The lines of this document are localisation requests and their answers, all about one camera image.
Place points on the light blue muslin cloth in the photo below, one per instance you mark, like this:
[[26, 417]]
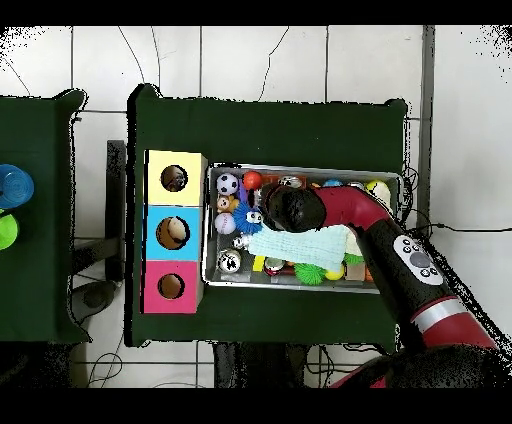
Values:
[[304, 244]]

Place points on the colourful paper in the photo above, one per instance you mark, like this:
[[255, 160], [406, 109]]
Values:
[[176, 182]]

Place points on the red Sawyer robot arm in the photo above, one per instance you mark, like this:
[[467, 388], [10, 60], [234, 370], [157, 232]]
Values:
[[352, 204]]

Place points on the shallow metal mesh bin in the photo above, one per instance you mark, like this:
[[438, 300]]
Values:
[[312, 170]]

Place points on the wooden box with three holes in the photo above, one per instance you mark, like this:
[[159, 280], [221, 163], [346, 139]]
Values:
[[160, 240]]

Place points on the blue fuzzy toy with eyes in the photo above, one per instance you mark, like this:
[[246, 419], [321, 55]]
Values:
[[244, 220]]

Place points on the orange ball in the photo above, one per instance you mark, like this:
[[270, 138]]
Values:
[[252, 180]]

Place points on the white baseball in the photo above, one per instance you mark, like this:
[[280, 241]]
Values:
[[225, 223]]

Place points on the black and white soccer ball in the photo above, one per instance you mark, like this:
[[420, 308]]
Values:
[[227, 184]]

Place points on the globe print ball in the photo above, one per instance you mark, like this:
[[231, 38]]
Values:
[[332, 183]]

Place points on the green spiky ball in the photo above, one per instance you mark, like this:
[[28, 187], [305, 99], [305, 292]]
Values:
[[310, 274]]

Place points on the dark green tablecloth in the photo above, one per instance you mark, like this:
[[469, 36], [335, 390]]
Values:
[[36, 132], [280, 132]]

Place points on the cream muslin cloth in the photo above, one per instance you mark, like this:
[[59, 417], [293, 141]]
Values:
[[354, 246]]

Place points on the yellow ball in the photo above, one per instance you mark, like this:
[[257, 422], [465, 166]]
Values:
[[372, 186]]

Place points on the blue plastic cup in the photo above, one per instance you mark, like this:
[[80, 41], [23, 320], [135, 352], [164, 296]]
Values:
[[16, 186]]

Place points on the green plastic cup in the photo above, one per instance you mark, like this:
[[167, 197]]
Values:
[[7, 234]]

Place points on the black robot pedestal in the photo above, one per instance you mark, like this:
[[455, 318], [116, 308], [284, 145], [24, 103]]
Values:
[[260, 364]]

